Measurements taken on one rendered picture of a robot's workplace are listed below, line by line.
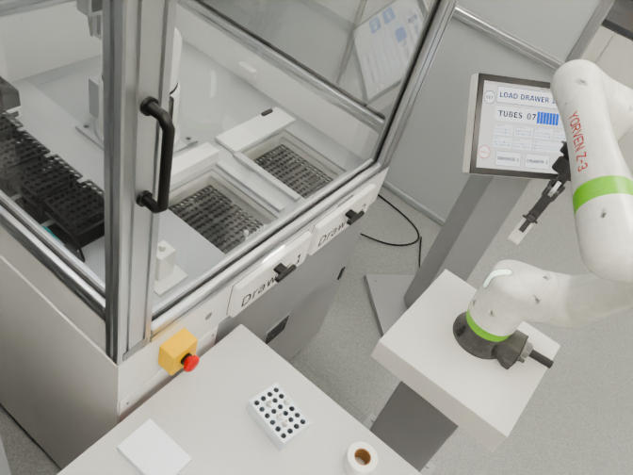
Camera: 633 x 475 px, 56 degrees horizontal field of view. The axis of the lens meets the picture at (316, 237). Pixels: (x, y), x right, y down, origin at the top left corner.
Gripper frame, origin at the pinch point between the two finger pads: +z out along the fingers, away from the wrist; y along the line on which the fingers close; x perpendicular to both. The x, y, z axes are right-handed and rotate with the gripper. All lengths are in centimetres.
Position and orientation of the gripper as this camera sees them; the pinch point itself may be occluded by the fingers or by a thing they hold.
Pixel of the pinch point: (521, 230)
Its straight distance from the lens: 157.5
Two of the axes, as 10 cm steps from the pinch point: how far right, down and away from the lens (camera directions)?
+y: 4.1, -1.7, 9.0
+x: -7.7, -6.0, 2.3
